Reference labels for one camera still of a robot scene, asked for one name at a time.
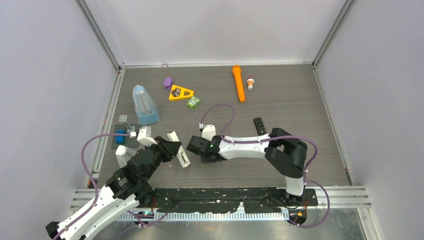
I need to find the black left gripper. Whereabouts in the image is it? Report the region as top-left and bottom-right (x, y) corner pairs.
(143, 135), (181, 182)

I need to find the black remote control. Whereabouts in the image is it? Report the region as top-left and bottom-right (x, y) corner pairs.
(253, 117), (267, 136)

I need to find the white rectangular thermometer device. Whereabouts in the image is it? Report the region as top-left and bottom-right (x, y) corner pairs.
(166, 131), (191, 168)

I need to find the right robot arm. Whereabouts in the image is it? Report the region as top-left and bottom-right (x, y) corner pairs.
(186, 128), (308, 205)

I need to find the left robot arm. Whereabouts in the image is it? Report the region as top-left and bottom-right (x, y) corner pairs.
(45, 136), (182, 240)

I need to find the grey lego baseplate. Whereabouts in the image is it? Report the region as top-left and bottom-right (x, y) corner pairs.
(111, 122), (141, 149)

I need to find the blue transparent plastic container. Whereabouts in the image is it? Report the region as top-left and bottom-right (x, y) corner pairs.
(132, 85), (160, 126)

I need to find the blue lego brick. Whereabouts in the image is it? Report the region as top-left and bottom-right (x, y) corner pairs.
(115, 129), (127, 145)

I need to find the green owl toy block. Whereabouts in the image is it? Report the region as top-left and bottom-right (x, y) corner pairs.
(186, 96), (201, 109)

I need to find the grey lego small plate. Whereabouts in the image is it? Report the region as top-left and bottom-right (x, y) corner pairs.
(118, 115), (128, 122)

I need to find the yellow triangle shape toy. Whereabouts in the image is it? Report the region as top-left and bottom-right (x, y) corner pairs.
(168, 84), (195, 101)

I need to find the purple cylinder toy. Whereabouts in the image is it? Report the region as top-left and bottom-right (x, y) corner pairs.
(163, 77), (173, 90)

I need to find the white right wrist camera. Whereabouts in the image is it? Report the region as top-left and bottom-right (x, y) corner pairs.
(199, 123), (217, 141)

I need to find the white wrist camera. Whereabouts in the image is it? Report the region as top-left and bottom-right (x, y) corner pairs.
(199, 123), (217, 141)
(129, 126), (157, 147)

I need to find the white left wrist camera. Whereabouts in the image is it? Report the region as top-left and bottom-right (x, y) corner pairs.
(129, 126), (157, 147)

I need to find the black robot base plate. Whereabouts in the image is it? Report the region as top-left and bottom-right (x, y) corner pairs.
(145, 187), (318, 214)

